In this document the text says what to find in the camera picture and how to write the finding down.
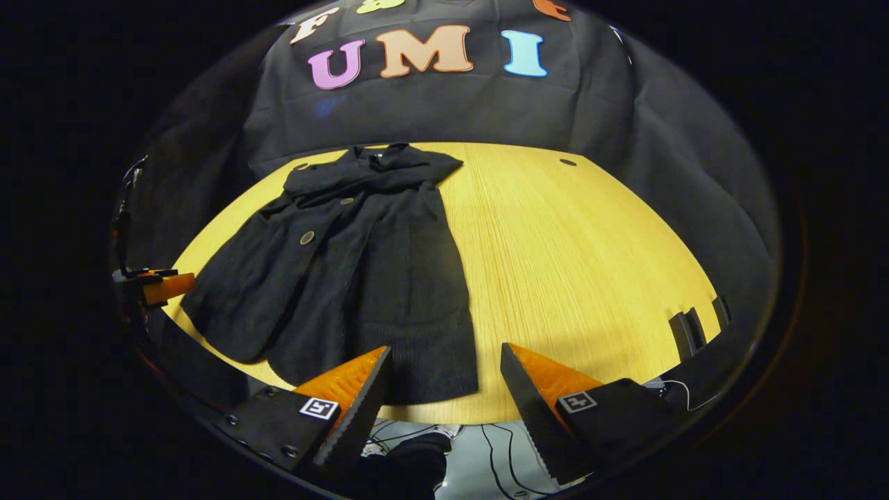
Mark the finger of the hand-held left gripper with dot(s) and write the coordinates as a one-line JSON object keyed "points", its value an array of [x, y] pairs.
{"points": [[170, 286]]}

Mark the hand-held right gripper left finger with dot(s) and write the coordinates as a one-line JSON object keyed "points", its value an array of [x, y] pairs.
{"points": [[361, 417]]}

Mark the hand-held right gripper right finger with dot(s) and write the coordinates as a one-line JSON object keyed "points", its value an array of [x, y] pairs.
{"points": [[531, 417]]}

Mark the black button shirt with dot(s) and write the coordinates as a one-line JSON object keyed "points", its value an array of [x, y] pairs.
{"points": [[389, 278]]}

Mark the black slotted holder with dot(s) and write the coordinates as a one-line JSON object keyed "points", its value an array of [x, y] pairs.
{"points": [[684, 333]]}

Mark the black backdrop cloth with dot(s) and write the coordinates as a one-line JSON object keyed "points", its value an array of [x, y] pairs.
{"points": [[451, 104]]}

